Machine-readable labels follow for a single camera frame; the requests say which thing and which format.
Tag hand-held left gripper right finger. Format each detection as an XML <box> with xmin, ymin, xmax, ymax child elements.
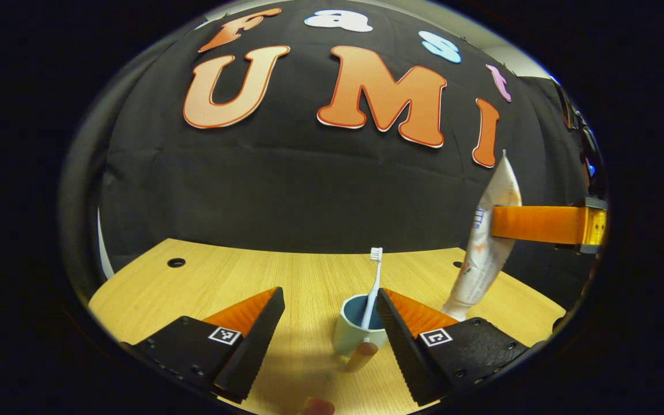
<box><xmin>375</xmin><ymin>288</ymin><xmax>531</xmax><ymax>407</ymax></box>

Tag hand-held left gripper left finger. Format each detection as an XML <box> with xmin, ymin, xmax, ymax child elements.
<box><xmin>122</xmin><ymin>286</ymin><xmax>286</xmax><ymax>404</ymax></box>

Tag light blue cup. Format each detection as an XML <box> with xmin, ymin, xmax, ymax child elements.
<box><xmin>333</xmin><ymin>294</ymin><xmax>390</xmax><ymax>374</ymax></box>

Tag white toothbrush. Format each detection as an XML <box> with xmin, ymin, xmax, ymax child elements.
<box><xmin>361</xmin><ymin>247</ymin><xmax>383</xmax><ymax>330</ymax></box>

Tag white toothpaste tube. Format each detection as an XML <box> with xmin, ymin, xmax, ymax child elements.
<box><xmin>442</xmin><ymin>150</ymin><xmax>523</xmax><ymax>322</ymax></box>

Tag wooden desktop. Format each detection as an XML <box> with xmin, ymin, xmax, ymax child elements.
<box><xmin>88</xmin><ymin>238</ymin><xmax>567</xmax><ymax>415</ymax></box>

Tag black backdrop cloth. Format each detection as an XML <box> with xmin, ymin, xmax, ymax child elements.
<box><xmin>99</xmin><ymin>0</ymin><xmax>598</xmax><ymax>295</ymax></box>

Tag black side curtain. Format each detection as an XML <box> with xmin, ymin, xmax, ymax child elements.
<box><xmin>58</xmin><ymin>35</ymin><xmax>137</xmax><ymax>300</ymax></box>

